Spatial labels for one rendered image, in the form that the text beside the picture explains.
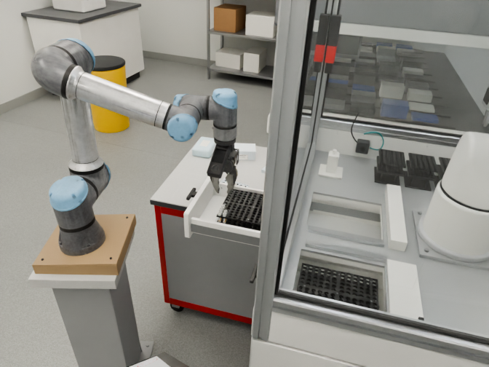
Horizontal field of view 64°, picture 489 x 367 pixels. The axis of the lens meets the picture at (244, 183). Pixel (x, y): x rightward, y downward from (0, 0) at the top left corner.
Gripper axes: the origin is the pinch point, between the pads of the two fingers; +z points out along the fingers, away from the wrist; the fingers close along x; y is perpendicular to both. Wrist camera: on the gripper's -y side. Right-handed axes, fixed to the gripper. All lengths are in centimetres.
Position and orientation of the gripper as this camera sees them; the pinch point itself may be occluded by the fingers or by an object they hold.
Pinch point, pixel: (223, 191)
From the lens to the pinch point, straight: 134.8
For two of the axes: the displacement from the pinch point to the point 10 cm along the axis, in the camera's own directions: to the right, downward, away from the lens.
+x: -9.7, -1.7, 2.0
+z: -0.3, 8.4, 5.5
